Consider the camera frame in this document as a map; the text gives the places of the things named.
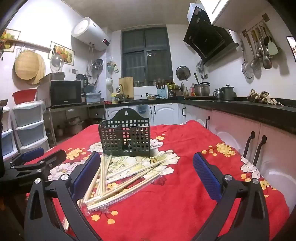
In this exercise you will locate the white cylindrical water heater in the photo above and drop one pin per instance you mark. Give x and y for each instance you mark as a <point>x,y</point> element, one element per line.
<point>90,32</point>

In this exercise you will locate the cluster of condiment bottles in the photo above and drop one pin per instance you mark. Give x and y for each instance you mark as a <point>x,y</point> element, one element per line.
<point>188,90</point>

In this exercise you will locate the white lower cabinets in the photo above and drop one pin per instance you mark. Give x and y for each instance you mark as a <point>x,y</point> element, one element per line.
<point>166,113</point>

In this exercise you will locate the pale blue storage box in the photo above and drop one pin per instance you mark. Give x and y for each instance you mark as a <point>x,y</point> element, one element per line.
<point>93,97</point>

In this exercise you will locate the pink lower cabinets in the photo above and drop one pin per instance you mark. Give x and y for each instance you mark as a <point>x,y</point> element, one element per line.
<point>266,148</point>

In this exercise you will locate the framed fruit picture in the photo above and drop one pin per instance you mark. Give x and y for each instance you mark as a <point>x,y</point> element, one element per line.
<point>9,39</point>
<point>62,52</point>

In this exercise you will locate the white dish box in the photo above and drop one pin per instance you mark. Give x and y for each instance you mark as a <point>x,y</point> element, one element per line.
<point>144,92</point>

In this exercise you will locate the black microwave oven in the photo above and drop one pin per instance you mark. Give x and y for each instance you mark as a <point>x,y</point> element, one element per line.
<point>64,92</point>

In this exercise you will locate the hanging steel bowl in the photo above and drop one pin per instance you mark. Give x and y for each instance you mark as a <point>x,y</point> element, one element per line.
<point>97,64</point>

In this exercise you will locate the red floral blanket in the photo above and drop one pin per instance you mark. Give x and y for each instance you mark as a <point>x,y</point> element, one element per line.
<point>175,204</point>

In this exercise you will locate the small steel kettle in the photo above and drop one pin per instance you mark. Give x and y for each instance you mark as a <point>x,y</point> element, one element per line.
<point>217,93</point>

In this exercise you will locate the white cabinets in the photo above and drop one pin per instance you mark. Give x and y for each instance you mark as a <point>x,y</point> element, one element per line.
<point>166,113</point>
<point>231,14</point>

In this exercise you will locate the dark window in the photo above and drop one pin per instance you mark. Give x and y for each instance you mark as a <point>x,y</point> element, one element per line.
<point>145,53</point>

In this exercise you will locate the dark green plastic chopstick holder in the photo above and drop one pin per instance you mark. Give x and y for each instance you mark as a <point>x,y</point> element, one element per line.
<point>129,139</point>

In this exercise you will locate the lit phone screen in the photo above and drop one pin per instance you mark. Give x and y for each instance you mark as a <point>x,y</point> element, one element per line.
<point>291,47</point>

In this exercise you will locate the steel stock pot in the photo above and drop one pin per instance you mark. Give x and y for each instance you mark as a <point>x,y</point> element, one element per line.
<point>201,90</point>

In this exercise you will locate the blue plastic bag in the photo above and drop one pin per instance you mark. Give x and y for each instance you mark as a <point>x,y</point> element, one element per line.
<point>142,109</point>

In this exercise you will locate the black kitchen countertop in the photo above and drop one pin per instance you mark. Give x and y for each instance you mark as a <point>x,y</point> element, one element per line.
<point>254,109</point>

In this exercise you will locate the white hanging container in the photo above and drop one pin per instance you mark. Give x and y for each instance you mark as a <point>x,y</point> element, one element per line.
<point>109,84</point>

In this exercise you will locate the kitchen faucet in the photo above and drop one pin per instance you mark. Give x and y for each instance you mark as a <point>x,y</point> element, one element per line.
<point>120,91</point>

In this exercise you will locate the blue knife block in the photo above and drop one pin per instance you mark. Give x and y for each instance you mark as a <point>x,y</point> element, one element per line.
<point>161,91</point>

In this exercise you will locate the hanging steel spoons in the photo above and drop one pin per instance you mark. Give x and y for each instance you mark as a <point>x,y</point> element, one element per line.
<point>200,66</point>

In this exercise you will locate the grey lidded kettle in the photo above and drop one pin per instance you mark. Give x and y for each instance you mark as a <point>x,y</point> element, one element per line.
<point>228,92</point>

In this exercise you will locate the wooden cutting board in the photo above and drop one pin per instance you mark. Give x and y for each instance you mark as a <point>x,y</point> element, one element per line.
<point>126,87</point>

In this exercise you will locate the dark green utensil basket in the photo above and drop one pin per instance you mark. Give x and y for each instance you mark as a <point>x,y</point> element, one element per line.
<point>120,187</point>

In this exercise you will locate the hanging wall organiser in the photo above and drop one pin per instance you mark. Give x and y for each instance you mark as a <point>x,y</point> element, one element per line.
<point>112,66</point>

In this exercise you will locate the plastic drawer tower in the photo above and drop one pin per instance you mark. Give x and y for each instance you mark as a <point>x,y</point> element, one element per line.
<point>30,125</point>
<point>10,141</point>

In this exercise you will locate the metal shelf rack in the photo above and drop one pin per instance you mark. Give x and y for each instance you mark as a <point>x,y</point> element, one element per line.
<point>69,111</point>

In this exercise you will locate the glass pot lid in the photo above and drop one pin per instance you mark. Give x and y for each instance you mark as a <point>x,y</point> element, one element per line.
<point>56,62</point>

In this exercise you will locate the round bamboo tray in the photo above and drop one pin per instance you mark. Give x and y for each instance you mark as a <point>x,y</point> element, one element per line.
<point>25,64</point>

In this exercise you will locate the ginger roots on counter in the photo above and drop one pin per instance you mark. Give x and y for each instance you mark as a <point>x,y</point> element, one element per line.
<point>261,96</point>

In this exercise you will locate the steel cooking pot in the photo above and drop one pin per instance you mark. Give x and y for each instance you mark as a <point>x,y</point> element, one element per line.
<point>74,126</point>

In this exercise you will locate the row of hanging kitchen utensils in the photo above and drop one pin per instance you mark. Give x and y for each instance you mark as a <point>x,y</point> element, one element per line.
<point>259,48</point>

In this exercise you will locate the dark round pot lid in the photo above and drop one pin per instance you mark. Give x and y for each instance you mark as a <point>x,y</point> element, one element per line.
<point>183,72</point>

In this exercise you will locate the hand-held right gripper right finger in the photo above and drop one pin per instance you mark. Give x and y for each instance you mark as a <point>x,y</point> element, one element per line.
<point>207,176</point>

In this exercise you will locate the black range hood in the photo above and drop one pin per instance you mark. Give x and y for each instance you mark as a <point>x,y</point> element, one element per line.
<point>205,39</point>

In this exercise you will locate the white upper cabinets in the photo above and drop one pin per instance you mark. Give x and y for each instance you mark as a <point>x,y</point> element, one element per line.
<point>231,14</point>

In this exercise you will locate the red plastic basin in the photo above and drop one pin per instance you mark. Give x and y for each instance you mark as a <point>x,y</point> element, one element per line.
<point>24,96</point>

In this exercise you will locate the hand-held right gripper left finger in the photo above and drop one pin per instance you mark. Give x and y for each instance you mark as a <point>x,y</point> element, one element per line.
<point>86,173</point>

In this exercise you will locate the wooden wall shelf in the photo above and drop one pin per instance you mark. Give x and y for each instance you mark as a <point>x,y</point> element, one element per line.
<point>30,44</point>

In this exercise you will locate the utensil wall rail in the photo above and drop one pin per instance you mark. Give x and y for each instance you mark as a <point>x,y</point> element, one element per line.
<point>254,25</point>

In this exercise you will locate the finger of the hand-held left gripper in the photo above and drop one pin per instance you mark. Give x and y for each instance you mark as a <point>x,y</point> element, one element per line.
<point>55,157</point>
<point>33,153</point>

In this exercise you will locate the black blender jug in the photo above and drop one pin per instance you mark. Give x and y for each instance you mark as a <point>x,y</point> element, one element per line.
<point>81,81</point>

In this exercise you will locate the round wooden board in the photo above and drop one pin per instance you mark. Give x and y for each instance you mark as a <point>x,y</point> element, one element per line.
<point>41,69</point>

